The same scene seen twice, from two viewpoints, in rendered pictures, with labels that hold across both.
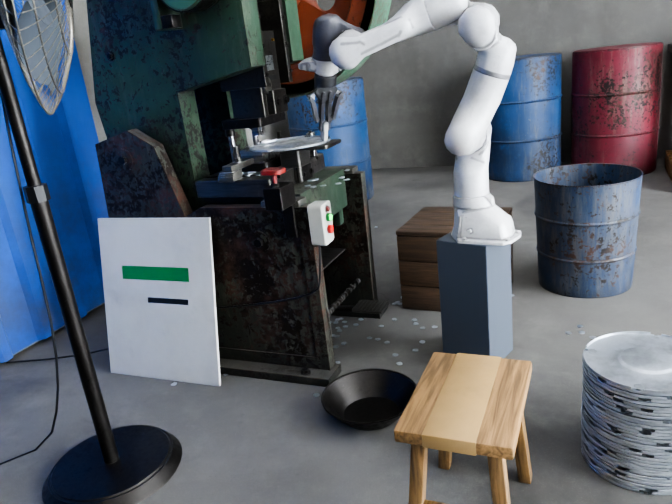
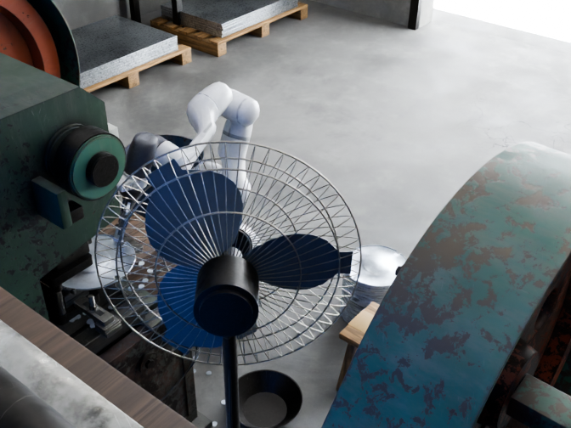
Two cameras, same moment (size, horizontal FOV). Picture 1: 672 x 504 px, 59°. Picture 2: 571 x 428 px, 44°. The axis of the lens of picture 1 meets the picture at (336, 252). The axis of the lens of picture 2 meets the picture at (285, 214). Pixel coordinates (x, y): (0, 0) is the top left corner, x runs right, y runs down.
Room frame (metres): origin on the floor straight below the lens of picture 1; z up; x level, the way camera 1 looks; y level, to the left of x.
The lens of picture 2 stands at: (1.11, 1.77, 2.30)
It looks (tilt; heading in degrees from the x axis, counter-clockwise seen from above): 35 degrees down; 283
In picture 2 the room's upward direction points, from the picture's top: 1 degrees clockwise
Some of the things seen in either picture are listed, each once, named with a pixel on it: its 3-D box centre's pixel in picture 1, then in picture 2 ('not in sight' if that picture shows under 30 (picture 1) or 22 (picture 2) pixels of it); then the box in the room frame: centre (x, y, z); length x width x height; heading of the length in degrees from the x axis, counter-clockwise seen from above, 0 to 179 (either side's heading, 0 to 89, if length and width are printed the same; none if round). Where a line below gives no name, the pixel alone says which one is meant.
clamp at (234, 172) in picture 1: (236, 162); (94, 309); (2.05, 0.30, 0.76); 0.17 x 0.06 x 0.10; 155
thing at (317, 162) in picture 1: (264, 174); (65, 305); (2.21, 0.23, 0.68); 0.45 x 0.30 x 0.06; 155
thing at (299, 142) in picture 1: (290, 143); (91, 261); (2.15, 0.12, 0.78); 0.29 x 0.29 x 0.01
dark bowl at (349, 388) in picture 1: (370, 403); (264, 403); (1.60, -0.05, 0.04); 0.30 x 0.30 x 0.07
